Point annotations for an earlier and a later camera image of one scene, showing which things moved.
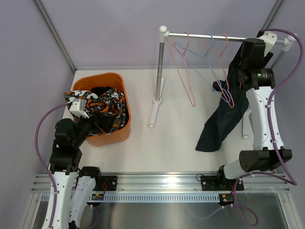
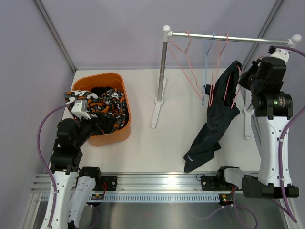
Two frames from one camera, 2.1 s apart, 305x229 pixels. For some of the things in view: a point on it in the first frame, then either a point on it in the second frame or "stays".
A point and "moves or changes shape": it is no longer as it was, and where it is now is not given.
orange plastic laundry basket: (115, 80) stays
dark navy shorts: (234, 103) moves or changes shape
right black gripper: (267, 57) → (255, 67)
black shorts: (99, 90) stays
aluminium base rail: (172, 183) stays
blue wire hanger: (203, 79) → (203, 92)
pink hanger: (227, 102) → (217, 69)
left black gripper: (106, 121) stays
